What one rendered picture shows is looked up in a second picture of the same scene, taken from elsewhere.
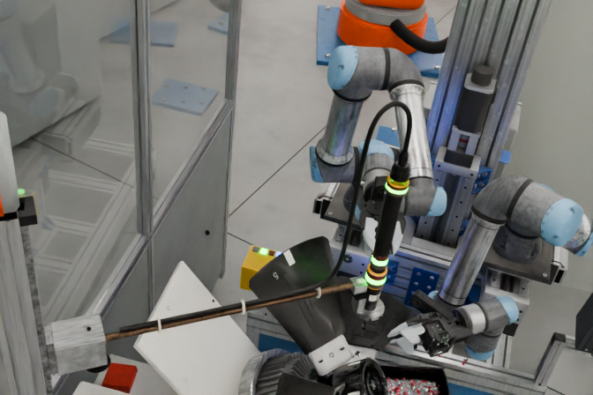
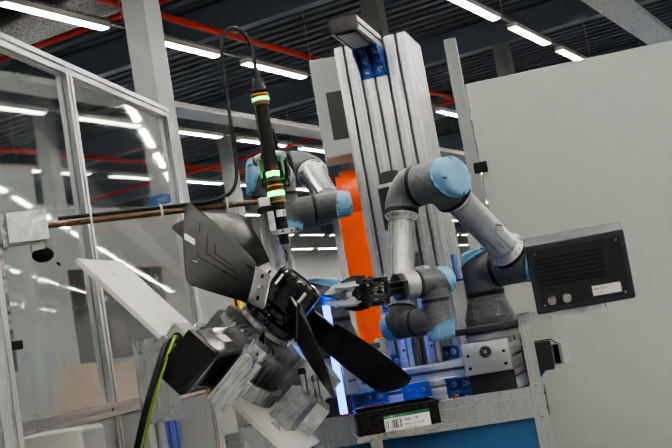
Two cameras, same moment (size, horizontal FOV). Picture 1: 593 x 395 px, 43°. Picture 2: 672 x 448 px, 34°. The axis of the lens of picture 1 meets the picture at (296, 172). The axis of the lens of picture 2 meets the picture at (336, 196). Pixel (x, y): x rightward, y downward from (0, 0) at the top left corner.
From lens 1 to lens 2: 2.23 m
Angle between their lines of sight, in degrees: 44
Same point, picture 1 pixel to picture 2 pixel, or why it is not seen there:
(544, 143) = (571, 370)
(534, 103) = (537, 328)
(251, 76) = not seen: outside the picture
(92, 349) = (35, 217)
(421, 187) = (325, 191)
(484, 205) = (389, 200)
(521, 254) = (489, 312)
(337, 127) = (270, 240)
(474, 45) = (378, 165)
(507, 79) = not seen: hidden behind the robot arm
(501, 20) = (388, 131)
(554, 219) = (436, 166)
